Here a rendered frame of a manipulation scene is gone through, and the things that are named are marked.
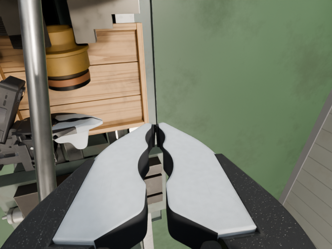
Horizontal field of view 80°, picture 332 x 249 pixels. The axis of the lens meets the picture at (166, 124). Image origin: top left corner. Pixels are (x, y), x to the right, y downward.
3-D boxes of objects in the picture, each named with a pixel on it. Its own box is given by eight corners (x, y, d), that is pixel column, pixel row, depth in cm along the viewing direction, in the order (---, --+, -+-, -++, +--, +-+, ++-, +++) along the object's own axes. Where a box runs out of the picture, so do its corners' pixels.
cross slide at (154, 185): (18, 186, 59) (13, 197, 55) (157, 155, 70) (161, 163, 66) (38, 225, 68) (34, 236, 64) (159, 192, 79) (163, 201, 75)
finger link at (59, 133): (78, 126, 41) (29, 134, 38) (76, 118, 40) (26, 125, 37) (77, 138, 37) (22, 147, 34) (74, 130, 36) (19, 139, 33)
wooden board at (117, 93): (-19, 27, 45) (-28, 28, 42) (139, 22, 54) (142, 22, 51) (28, 139, 59) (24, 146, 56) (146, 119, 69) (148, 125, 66)
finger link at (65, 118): (104, 133, 46) (61, 140, 44) (101, 109, 44) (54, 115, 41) (105, 140, 44) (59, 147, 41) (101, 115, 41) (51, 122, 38)
